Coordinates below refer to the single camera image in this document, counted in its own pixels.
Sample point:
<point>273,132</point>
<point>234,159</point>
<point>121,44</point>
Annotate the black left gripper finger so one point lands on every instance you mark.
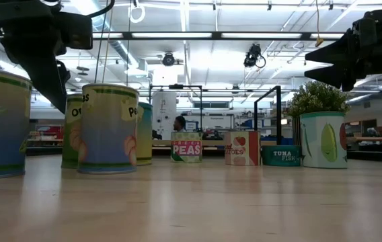
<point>64,72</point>
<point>43,77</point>

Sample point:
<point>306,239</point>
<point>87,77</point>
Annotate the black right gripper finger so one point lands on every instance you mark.
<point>340,48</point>
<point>339,75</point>

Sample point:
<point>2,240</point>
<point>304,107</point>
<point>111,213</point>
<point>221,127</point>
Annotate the tall green oranges can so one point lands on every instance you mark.
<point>71,134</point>

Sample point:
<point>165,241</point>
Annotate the tall blue peaches can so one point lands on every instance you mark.
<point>108,134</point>

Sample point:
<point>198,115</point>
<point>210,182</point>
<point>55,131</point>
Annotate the tall blue and yellow can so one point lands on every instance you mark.
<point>145,134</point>

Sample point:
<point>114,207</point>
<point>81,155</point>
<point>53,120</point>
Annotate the diced tomatoes can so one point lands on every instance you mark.
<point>241,148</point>

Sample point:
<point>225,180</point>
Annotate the small green peas can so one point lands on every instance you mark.
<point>186,148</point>

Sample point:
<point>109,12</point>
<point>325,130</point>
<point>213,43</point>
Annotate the potted green plant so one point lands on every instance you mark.
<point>317,97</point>

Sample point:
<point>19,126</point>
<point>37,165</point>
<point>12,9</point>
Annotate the large white vegetable can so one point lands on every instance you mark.
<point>323,141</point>

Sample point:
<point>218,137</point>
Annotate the teal tuna fish can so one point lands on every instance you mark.
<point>281,156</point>

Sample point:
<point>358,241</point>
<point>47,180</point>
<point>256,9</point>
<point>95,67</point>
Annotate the white cylindrical pillar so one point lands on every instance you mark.
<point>164,114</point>

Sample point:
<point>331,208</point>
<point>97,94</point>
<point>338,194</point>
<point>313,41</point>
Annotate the person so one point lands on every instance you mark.
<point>179,123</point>

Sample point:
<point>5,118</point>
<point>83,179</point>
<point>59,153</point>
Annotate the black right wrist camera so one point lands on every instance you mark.
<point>371,28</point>

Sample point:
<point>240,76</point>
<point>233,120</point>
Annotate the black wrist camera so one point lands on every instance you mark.
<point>75,32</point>
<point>371,28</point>

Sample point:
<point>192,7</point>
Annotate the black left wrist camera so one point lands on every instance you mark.
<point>75,32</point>

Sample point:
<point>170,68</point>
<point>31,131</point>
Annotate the hanging black camera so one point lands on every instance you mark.
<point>252,55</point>

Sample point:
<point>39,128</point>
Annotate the round black ceiling camera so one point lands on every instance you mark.
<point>168,59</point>

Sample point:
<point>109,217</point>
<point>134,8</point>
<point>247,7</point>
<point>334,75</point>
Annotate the black overhead rail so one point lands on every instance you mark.
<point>216,35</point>

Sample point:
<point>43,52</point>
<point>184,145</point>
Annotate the black metal background frame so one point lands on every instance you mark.
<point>201,107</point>

